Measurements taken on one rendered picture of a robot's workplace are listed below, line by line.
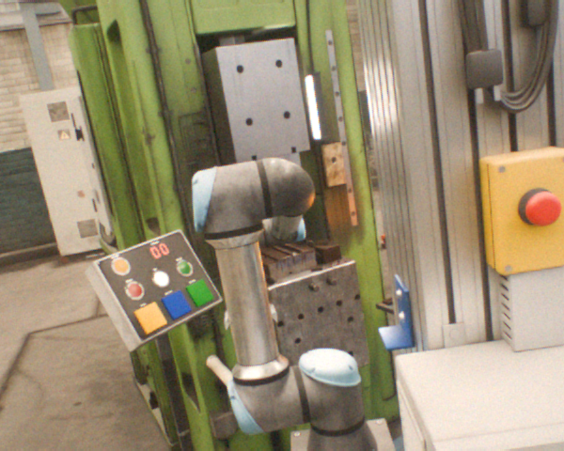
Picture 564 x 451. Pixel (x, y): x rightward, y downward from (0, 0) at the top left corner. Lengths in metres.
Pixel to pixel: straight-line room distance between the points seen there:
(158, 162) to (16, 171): 6.07
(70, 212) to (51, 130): 1.03
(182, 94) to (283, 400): 1.26
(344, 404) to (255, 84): 1.22
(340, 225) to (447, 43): 1.72
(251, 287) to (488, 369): 0.51
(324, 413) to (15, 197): 7.17
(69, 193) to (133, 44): 5.38
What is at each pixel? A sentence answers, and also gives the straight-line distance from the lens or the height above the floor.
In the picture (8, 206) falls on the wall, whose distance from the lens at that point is 8.09.
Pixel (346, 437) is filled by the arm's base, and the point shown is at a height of 0.90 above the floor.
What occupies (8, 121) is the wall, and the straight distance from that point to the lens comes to 8.00.
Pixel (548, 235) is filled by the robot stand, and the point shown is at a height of 1.37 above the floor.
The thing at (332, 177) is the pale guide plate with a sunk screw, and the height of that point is 1.22.
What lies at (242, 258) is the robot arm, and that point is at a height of 1.29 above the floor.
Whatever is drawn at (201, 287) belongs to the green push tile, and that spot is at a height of 1.02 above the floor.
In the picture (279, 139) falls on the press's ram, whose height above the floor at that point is 1.42.
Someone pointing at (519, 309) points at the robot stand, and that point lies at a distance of 0.71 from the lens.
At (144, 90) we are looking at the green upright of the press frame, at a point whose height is 1.67.
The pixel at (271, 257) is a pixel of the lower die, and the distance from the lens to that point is 2.12.
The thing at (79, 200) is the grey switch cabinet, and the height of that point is 0.75.
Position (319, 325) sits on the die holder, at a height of 0.71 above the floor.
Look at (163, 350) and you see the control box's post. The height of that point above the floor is 0.83.
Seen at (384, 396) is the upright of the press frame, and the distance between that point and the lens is 2.74.
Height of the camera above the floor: 1.57
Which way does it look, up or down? 14 degrees down
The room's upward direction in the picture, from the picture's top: 10 degrees counter-clockwise
